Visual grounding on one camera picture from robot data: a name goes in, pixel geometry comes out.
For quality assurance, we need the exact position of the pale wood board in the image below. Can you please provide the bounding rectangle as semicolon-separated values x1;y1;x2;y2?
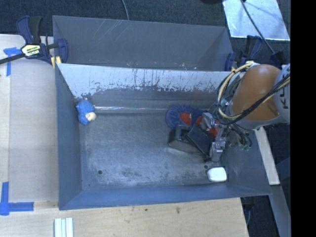
8;58;59;203

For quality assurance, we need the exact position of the blue toy figure pale face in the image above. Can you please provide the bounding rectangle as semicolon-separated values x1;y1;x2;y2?
75;99;97;126

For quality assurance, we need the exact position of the dark grey box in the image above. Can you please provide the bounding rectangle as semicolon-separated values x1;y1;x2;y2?
167;124;214;158

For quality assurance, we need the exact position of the white rounded block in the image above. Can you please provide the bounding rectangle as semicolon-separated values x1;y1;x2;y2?
206;166;228;183

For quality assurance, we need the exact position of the blue and red cloth toy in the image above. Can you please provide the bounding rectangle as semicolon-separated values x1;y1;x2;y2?
165;105;221;137

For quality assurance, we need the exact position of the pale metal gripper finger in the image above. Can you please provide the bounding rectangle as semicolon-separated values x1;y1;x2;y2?
217;141;226;162
209;143;218;163

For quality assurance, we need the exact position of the grey metal bin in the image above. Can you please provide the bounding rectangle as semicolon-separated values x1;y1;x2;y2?
51;15;273;211

